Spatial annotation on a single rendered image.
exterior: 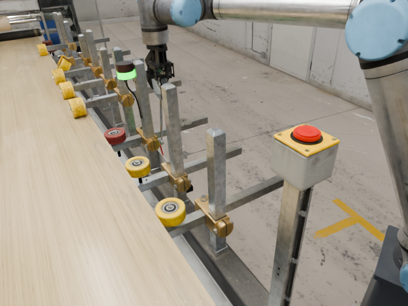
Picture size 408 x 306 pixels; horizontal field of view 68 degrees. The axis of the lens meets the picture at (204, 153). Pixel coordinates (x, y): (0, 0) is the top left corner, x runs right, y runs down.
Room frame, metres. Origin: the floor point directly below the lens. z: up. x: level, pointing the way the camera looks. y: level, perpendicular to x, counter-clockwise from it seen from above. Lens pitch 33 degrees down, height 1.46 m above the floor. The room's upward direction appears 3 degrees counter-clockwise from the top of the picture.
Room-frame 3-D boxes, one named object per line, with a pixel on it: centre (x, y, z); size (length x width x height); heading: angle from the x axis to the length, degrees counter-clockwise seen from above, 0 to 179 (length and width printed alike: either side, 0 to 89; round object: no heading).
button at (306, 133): (0.40, -0.16, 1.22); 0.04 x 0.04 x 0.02
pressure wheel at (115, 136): (1.04, 0.34, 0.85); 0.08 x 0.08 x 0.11
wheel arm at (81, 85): (1.55, 0.44, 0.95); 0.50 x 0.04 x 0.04; 119
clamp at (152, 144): (1.08, 0.23, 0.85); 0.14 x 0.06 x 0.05; 29
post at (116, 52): (1.28, 0.34, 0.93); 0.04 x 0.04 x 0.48; 29
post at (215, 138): (0.62, -0.03, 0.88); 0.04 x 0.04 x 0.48; 29
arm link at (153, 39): (1.10, 0.15, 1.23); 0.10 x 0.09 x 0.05; 119
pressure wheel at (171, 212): (0.60, 0.10, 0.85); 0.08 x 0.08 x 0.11
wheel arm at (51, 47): (2.42, 0.93, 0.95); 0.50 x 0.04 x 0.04; 119
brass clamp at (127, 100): (1.30, 0.35, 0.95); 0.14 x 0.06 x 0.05; 29
